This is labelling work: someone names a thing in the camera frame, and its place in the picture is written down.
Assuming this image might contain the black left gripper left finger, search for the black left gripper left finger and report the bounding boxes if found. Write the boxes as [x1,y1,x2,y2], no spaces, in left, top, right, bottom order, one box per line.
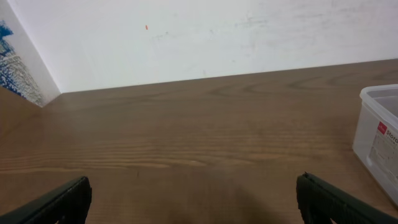
[1,176,92,224]

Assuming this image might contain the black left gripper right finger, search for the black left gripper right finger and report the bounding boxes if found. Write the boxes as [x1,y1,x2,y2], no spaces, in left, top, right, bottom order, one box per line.
[296,172,397,224]

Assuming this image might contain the clear plastic storage container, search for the clear plastic storage container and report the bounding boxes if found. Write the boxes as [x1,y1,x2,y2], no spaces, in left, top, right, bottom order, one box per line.
[353,84,397,204]

